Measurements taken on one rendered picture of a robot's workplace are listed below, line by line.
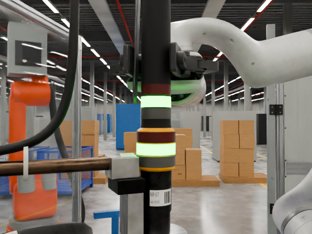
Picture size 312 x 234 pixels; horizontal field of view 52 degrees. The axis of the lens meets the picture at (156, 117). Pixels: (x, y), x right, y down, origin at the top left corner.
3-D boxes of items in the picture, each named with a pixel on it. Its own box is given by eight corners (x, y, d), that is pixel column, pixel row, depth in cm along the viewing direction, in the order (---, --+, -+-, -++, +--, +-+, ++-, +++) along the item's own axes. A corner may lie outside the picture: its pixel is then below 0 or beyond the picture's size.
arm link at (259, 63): (306, -14, 59) (148, 20, 56) (330, 68, 58) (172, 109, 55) (282, 7, 68) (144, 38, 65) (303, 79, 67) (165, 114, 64)
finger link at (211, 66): (229, 73, 42) (207, 68, 38) (180, 78, 47) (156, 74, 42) (229, 64, 42) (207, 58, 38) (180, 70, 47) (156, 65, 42)
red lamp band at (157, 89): (147, 94, 34) (147, 82, 34) (136, 96, 37) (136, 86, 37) (176, 95, 35) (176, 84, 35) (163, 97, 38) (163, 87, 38)
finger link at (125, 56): (144, 80, 41) (129, 73, 34) (120, 81, 42) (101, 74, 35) (144, 55, 41) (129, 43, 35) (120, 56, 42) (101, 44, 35)
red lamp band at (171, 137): (144, 144, 33) (144, 132, 33) (131, 141, 37) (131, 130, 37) (182, 142, 35) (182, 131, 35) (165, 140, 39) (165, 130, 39)
